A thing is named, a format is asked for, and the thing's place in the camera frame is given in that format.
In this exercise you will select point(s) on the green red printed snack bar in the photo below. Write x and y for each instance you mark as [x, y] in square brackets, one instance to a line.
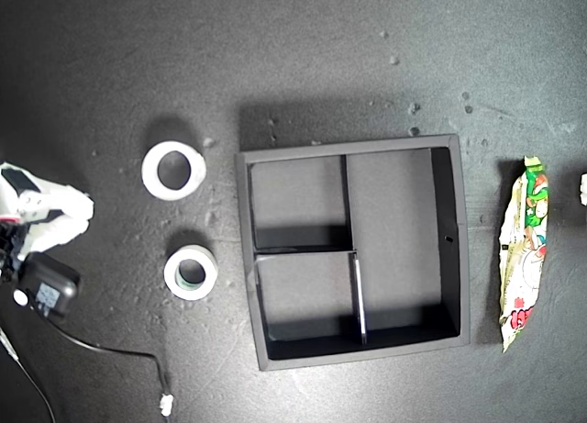
[525, 258]

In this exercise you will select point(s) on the large white tape roll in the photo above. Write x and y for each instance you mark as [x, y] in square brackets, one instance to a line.
[149, 170]

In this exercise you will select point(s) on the small white tape roll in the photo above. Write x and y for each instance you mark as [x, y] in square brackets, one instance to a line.
[170, 272]

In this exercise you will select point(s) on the black compartment tray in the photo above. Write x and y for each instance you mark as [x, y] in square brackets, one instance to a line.
[394, 239]

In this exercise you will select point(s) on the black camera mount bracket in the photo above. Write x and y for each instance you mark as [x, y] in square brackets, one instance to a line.
[9, 248]

